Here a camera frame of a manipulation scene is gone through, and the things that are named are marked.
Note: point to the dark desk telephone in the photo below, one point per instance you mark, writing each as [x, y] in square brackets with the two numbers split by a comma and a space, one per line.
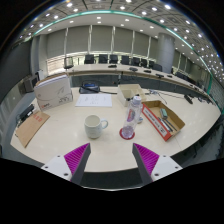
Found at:
[89, 88]

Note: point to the white printed cardboard box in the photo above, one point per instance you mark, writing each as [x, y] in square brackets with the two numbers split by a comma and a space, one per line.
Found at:
[53, 93]

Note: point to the white ceramic mug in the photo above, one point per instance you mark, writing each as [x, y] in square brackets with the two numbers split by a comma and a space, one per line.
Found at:
[93, 127]

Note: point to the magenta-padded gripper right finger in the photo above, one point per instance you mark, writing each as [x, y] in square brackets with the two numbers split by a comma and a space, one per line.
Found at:
[148, 159]

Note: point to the green whiteboard eraser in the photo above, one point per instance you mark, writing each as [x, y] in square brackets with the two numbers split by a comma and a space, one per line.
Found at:
[164, 113]

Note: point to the group of ceiling lights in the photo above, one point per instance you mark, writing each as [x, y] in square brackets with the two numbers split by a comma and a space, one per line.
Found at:
[144, 13]

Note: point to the clear plastic water bottle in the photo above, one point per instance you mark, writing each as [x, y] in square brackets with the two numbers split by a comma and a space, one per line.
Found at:
[130, 118]

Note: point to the white remote control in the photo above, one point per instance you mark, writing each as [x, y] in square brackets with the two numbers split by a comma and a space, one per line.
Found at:
[141, 119]

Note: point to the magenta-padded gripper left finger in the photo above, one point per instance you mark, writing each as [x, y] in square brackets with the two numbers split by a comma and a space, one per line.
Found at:
[76, 159]

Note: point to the row of black office chairs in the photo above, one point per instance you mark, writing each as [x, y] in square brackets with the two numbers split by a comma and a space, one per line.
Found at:
[125, 60]

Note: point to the black desk microphone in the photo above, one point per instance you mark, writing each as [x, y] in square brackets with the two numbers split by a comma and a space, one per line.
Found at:
[188, 99]

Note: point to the black marker pen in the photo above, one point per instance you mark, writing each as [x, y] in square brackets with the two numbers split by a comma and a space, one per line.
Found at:
[170, 124]
[165, 125]

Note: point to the flat round red coaster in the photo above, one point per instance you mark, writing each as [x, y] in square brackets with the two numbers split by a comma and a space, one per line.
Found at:
[122, 136]

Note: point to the long curved conference desk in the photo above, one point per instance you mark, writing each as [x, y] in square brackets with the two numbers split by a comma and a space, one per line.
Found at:
[100, 69]

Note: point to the small beige open cardboard box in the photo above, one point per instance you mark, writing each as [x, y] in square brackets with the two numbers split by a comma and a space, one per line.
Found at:
[128, 89]

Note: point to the open brown red-sided cardboard box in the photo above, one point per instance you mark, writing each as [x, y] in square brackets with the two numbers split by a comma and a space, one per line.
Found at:
[152, 119]

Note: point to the flat brown envelope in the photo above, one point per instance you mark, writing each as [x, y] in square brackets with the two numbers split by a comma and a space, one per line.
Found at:
[31, 128]

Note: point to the white paper sheet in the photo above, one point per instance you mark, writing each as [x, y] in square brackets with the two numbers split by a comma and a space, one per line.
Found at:
[94, 100]

